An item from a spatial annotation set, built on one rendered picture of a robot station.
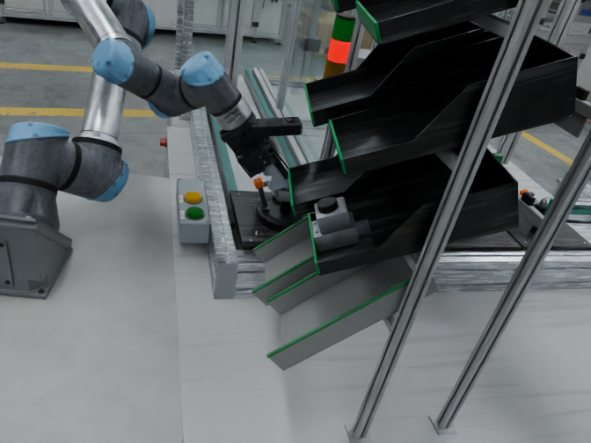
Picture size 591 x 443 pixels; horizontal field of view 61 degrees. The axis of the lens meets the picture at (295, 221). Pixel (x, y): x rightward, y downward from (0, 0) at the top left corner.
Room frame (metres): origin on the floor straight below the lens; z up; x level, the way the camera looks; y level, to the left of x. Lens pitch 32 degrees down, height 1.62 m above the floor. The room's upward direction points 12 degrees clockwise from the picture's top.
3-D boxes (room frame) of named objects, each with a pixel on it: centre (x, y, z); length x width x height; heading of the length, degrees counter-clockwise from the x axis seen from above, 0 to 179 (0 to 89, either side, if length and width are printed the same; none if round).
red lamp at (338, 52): (1.26, -0.02, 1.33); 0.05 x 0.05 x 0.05
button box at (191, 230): (1.05, 0.26, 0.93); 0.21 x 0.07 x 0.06; 20
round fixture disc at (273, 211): (1.04, 0.03, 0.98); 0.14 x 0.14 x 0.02
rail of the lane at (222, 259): (1.25, 0.27, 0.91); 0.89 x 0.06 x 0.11; 20
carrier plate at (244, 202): (1.04, 0.03, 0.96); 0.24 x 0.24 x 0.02; 20
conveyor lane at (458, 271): (1.20, -0.42, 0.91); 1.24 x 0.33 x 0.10; 110
